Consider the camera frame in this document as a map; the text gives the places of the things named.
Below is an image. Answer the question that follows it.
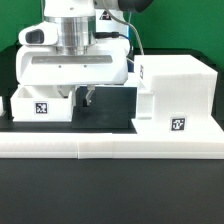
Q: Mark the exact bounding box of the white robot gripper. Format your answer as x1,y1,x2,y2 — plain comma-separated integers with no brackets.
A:
16,26,129,107

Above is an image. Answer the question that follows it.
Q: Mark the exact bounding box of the white front drawer tray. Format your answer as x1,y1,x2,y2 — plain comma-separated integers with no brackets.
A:
10,85,74,122

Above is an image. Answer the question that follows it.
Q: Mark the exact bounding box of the white drawer cabinet box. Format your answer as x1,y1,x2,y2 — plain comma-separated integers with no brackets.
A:
132,55,222,134

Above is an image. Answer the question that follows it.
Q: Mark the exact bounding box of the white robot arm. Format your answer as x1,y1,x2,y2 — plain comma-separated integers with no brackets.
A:
16,0,154,105

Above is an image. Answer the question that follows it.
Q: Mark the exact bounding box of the white L-shaped fence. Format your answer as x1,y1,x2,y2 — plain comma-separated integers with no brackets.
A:
0,132,224,159

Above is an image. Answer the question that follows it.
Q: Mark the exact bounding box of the white block at left edge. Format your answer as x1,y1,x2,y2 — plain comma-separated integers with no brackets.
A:
0,96,4,117

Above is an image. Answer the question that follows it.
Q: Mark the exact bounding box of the black cable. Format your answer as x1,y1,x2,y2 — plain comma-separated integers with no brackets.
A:
94,0,146,58

